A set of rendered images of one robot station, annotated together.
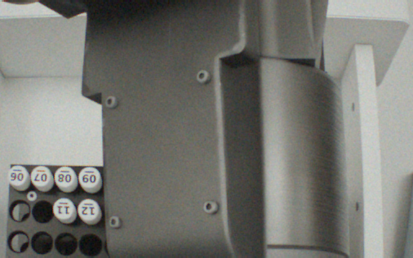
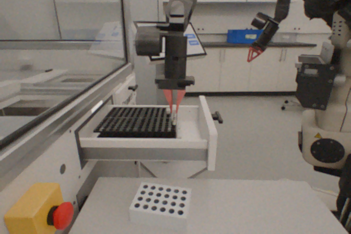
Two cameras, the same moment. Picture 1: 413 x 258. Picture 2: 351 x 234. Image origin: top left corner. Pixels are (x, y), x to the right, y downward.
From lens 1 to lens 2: 0.60 m
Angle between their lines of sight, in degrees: 71
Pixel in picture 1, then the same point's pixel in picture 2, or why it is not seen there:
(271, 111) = (153, 33)
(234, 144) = (148, 27)
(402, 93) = (215, 200)
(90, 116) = (191, 129)
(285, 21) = (164, 33)
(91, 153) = (184, 129)
